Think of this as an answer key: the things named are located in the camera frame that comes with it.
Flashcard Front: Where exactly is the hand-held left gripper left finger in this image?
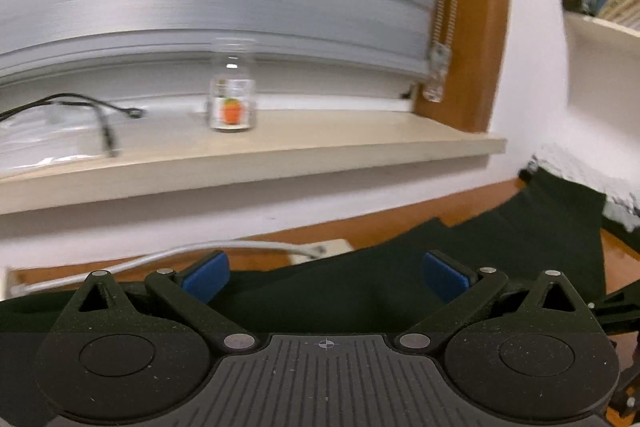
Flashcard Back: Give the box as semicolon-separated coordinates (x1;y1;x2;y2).
65;251;261;354

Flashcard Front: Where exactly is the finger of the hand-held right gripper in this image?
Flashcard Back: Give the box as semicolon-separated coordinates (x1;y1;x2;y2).
590;279;640;338
607;342;640;425

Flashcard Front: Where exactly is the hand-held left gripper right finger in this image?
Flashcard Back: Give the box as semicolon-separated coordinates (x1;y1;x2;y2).
392;249;583;354

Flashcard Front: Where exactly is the white dotted cloth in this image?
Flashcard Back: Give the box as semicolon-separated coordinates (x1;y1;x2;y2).
531;142;640;220

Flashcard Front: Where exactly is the beige window sill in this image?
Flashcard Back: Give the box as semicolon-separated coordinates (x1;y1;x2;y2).
0;109;507;215

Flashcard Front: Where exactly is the glass bottle orange label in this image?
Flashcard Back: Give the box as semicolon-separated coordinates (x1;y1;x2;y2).
207;37;258;134

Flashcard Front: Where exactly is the clear plastic bag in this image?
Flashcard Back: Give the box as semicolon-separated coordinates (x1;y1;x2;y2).
0;104;118;175

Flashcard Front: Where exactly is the white bookshelf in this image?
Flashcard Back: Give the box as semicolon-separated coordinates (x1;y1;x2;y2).
562;9;640;52

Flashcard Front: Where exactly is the grey power cord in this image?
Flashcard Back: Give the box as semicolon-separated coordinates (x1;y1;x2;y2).
7;241;326;297

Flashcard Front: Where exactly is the black usb cable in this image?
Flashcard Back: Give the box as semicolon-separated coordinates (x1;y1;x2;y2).
0;93;146;158

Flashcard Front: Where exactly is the beaded blind cord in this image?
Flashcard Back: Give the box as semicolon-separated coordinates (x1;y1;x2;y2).
422;0;458;102

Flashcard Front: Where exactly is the wooden window frame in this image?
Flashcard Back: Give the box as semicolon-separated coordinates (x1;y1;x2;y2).
412;0;516;132

